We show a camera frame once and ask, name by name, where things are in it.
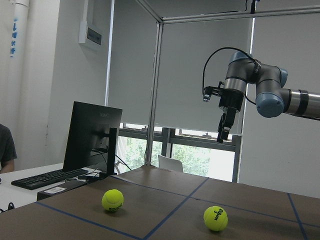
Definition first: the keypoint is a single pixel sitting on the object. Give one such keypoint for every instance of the seated person grey shirt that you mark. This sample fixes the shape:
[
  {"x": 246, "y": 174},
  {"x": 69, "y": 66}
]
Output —
[{"x": 7, "y": 150}]

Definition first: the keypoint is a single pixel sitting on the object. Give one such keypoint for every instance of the aluminium frame post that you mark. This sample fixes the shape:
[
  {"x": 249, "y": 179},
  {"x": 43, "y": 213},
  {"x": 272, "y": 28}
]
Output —
[{"x": 154, "y": 90}]

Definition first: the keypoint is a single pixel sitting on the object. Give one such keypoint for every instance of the white chair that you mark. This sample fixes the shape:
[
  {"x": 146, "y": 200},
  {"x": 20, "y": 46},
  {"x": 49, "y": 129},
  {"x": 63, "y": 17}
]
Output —
[{"x": 170, "y": 163}]

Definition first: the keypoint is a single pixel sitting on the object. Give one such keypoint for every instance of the black computer monitor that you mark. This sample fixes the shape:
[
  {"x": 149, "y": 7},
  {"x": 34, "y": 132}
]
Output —
[{"x": 92, "y": 138}]

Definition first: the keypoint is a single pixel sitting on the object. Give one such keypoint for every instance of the yellow Wilson tennis ball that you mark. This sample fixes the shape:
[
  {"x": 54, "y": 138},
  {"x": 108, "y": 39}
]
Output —
[{"x": 215, "y": 218}]

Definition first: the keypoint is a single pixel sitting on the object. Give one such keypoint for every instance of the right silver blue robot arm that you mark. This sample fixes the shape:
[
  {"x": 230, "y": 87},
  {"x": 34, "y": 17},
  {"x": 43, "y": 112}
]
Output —
[{"x": 272, "y": 98}]

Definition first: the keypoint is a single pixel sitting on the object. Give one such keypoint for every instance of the black keyboard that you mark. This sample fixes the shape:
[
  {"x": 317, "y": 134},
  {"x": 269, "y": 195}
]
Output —
[{"x": 48, "y": 178}]

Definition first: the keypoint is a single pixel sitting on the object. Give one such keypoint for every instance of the black box with label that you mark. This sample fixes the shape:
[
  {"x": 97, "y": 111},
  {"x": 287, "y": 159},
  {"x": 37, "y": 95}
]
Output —
[{"x": 59, "y": 189}]

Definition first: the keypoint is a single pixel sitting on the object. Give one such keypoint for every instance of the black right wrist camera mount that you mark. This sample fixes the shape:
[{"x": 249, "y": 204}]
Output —
[{"x": 208, "y": 91}]

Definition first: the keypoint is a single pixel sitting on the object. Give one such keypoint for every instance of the white wall electrical box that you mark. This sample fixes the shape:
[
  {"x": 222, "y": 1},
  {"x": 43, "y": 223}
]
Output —
[{"x": 89, "y": 36}]

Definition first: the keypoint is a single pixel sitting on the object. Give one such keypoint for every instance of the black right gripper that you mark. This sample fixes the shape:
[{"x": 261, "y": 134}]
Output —
[{"x": 230, "y": 102}]

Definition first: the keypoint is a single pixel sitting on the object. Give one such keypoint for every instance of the yellow tennis ball near edge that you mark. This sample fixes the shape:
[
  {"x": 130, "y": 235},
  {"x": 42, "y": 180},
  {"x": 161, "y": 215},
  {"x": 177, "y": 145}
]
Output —
[{"x": 112, "y": 200}]

